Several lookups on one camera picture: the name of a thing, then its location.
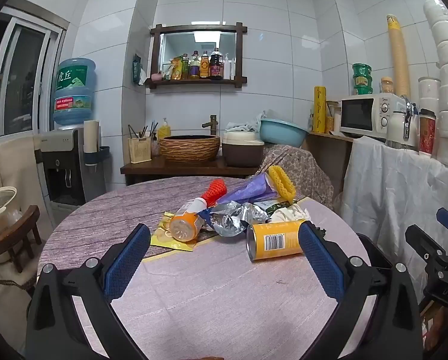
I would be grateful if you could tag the red paper cup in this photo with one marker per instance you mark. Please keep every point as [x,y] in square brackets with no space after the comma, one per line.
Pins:
[427,133]

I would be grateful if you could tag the jar with orange lid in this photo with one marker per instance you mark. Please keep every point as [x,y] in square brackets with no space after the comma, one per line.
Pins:
[387,85]

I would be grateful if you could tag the sliding window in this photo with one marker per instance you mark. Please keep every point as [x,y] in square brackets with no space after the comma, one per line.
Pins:
[21,75]

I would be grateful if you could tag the white kettle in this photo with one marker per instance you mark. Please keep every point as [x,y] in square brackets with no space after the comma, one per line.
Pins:
[398,127]

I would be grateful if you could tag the green wall holder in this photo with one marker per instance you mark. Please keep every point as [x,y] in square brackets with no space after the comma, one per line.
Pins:
[137,69]

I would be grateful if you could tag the crumpled white tissue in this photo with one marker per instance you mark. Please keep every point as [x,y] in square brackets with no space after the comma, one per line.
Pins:
[287,214]

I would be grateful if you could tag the floral cloth cover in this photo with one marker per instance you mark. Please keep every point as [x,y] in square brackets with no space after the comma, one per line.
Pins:
[306,172]

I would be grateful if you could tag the dark soy sauce bottle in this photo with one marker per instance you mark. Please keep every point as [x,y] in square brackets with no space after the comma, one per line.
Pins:
[216,65]

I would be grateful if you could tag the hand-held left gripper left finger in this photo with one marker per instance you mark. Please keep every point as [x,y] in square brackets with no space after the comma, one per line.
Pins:
[128,262]

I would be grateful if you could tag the yellow cylindrical can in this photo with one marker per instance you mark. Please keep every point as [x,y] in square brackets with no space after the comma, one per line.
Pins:
[276,240]

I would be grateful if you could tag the yellow seasoning packet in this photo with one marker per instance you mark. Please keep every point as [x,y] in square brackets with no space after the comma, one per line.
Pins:
[176,69]

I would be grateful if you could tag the green glass bottle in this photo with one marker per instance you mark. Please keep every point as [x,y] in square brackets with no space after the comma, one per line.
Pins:
[185,68]

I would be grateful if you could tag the red foam fruit net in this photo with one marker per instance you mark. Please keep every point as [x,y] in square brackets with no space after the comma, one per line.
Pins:
[215,191]

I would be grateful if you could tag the beige cloth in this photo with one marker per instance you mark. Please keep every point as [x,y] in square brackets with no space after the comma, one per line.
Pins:
[15,165]

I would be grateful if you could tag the wooden counter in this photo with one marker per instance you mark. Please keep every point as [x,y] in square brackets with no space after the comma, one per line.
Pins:
[179,168]

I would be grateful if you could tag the white microwave oven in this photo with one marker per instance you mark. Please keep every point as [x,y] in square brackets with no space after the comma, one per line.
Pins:
[359,114]

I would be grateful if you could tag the wood grain tablecloth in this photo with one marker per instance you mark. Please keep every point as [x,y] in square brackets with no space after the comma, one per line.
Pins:
[209,300]

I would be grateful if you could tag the white plastic sheet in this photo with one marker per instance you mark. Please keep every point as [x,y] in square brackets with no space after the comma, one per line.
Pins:
[389,187]

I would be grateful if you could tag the white plastic bottle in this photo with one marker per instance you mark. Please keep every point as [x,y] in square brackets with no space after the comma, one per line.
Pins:
[227,68]

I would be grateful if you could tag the grey white rag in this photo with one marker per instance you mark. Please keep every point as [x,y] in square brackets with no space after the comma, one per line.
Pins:
[246,124]

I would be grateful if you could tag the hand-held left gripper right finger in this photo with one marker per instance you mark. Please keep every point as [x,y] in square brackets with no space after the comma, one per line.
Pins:
[321,262]

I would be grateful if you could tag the blue water jug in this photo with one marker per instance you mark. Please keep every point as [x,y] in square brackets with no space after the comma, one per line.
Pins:
[73,90]

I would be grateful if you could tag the purple label bottle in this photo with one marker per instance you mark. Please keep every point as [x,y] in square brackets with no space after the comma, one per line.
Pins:
[194,68]

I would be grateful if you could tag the brown sauce bottle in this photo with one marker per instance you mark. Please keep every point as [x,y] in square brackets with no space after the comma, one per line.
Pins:
[204,67]

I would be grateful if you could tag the cardboard box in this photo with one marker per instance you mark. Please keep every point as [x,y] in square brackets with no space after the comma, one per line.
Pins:
[437,322]

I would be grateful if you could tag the water dispenser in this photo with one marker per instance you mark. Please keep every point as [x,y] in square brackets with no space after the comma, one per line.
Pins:
[62,157]

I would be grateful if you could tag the white cup dispenser tube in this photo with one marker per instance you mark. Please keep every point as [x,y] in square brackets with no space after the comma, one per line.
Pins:
[91,138]

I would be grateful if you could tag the light blue plastic basin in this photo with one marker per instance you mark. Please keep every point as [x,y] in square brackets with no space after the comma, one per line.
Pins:
[282,132]

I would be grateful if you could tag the bamboo faucet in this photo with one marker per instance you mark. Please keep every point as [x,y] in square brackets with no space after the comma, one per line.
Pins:
[210,124]

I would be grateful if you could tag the tall stack of paper cups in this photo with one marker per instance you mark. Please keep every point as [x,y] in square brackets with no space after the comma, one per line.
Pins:
[398,56]

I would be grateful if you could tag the flat yellow snack packet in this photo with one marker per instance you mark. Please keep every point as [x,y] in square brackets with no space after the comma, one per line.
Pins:
[164,240]

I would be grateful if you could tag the wicker basin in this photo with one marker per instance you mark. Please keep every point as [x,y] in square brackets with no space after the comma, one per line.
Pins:
[190,150]

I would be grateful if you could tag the brown and white rice cooker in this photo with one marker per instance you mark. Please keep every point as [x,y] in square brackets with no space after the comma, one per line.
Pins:
[242,152]

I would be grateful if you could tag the yellow foam fruit net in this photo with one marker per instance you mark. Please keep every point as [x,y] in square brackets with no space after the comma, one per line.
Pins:
[282,182]

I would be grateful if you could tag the wooden shelf cabinet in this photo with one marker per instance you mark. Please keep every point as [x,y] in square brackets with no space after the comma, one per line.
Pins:
[329,161]

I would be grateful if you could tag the small wooden stool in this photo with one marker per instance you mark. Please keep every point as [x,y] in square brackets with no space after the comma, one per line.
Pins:
[15,232]

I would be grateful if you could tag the orange bottle with white cap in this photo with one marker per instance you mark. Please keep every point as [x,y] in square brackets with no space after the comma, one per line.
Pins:
[184,227]

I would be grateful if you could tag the green snack packet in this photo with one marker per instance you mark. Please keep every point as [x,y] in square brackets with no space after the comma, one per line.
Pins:
[272,205]

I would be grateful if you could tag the yellow soap bottle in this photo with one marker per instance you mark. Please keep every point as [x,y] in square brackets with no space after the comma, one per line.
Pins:
[164,130]

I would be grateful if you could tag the green instant noodle bowl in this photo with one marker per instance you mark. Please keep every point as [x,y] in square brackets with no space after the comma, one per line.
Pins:
[362,80]
[363,90]
[362,69]

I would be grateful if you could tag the pink cup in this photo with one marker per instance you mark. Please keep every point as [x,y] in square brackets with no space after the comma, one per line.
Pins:
[156,77]

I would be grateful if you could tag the beige chopstick holder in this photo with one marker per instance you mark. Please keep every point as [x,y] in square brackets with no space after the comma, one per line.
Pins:
[140,150]

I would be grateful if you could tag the silver foil wrapper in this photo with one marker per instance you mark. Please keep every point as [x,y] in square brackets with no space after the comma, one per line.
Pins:
[227,219]

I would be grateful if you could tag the purple plastic bag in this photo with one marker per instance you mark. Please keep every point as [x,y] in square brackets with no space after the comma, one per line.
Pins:
[252,191]

